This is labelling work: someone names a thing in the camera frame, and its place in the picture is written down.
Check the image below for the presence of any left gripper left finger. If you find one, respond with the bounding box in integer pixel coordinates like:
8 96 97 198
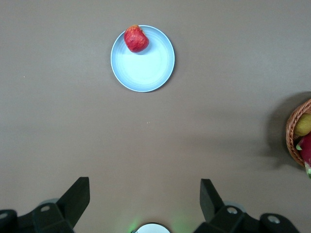
32 176 91 233

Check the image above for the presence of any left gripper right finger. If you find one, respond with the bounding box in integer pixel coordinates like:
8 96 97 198
200 179 259 233

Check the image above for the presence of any red apple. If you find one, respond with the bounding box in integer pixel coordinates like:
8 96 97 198
123 24 150 53

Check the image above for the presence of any brown wicker basket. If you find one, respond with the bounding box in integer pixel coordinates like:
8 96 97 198
285 98 311 167

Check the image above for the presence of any brown table cloth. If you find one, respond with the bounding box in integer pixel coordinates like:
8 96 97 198
0 0 311 233

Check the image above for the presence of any pink dragon fruit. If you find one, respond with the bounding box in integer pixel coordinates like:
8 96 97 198
295 133 311 180

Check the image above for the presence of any brown-green kiwi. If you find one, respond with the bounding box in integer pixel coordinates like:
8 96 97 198
294 113 311 137

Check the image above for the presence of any light blue plate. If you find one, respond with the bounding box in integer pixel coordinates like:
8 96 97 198
110 24 176 93

